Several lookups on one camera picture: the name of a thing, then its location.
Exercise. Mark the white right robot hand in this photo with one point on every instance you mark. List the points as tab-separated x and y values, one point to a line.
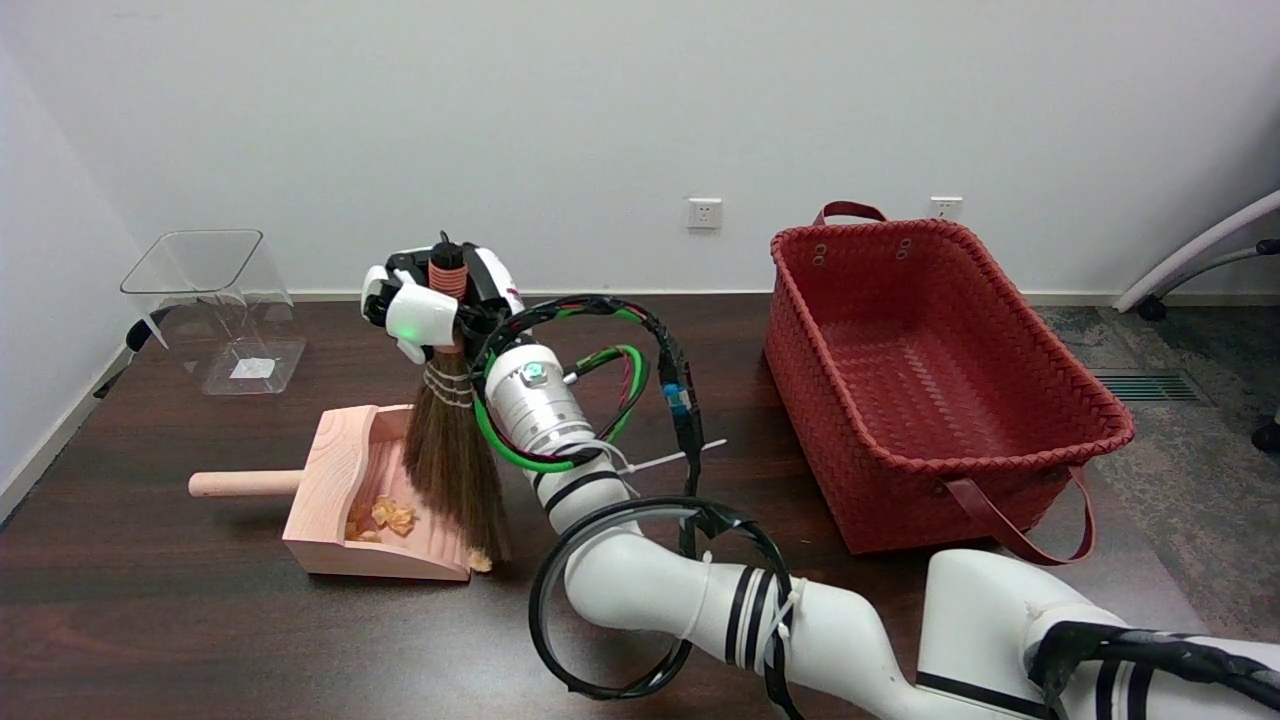
425	315

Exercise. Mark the brown bristle hand broom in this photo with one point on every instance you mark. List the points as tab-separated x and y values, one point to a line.
450	460

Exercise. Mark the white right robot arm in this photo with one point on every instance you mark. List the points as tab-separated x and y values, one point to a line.
640	580

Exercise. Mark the wooden dustpan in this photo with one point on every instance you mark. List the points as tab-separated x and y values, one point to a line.
330	480

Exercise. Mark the clear plastic container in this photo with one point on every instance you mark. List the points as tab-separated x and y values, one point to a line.
250	370

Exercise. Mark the white zip tie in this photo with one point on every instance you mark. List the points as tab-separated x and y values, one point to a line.
660	462

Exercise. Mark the black floor object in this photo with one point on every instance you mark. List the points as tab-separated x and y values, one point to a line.
135	335

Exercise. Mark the red woven basket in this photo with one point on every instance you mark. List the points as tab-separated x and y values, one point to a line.
900	370

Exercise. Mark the floor vent grille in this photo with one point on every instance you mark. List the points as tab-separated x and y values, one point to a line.
1145	386

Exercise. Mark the office chair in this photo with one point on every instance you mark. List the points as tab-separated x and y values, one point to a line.
1200	243

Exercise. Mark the white wall outlet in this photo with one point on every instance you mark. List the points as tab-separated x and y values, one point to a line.
946	208
704	213

